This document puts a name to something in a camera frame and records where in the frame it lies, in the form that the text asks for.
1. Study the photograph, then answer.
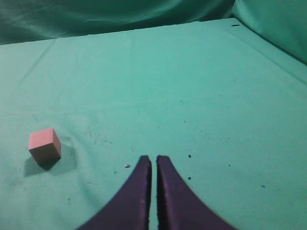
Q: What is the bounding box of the right gripper dark purple left finger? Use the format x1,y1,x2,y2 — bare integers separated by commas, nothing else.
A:
78,155,152,230

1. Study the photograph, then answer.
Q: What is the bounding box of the right gripper dark purple right finger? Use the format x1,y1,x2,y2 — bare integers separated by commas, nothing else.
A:
156,155,235,230

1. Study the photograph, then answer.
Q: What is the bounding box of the pink cube block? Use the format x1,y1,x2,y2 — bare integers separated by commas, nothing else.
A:
28,127,61,165

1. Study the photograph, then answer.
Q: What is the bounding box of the green table cloth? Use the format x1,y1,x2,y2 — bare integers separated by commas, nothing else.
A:
0,19,307,230

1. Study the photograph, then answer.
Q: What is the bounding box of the green backdrop cloth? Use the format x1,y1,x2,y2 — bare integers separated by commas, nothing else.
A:
0,0,307,61

